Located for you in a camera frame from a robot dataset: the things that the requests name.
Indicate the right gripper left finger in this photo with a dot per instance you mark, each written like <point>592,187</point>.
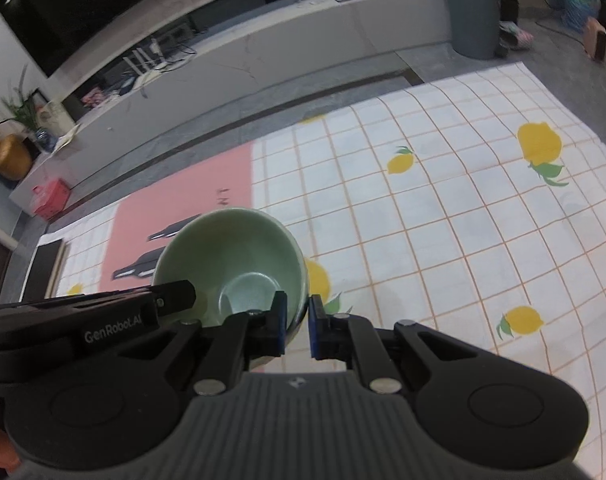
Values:
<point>242,337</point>

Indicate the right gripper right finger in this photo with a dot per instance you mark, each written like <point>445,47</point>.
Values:
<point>354,341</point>

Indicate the green ceramic bowl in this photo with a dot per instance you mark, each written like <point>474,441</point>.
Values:
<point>236,259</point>

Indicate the black notebook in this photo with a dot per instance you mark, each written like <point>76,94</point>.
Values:
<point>44,271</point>

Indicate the pink storage box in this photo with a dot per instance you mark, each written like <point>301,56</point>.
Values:
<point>50,198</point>

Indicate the pink restaurant placemat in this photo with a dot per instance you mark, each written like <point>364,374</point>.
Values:
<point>147,220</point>

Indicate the gold vase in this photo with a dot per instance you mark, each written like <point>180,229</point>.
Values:
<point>15,160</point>

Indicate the checked lemon tablecloth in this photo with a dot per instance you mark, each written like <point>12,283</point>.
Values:
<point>474,204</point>

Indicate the blue vase with plant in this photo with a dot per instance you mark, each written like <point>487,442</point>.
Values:
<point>23,107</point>

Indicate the white router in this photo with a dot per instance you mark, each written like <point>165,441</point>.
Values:
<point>146,56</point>

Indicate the grey trash bin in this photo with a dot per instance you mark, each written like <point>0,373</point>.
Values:
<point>475,27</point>

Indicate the pink small heater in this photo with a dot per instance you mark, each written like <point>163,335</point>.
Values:
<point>594,40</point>

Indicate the water bottle jug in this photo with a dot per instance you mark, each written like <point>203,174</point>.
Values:
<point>578,12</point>

